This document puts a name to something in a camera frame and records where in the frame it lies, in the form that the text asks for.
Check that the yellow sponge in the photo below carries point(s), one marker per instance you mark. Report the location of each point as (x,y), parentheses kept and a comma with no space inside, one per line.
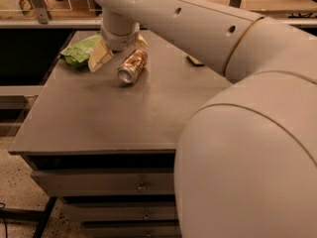
(195,61)

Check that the metal rail frame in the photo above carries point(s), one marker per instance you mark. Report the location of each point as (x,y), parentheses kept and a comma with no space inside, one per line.
(85,14)

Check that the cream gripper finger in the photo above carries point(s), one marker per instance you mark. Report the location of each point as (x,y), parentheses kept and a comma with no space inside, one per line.
(101,54)
(141,43)

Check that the orange soda can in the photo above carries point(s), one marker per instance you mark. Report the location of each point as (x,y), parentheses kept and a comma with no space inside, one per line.
(132,66)

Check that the grey drawer cabinet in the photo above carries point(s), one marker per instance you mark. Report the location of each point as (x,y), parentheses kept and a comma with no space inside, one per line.
(106,150)

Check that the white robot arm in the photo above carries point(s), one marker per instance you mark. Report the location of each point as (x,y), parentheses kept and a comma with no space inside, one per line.
(245,163)

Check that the green chip bag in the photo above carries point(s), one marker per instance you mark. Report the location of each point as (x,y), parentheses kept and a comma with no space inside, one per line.
(79,53)

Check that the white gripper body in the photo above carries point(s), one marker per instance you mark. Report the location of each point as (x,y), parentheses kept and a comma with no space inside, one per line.
(119,41)

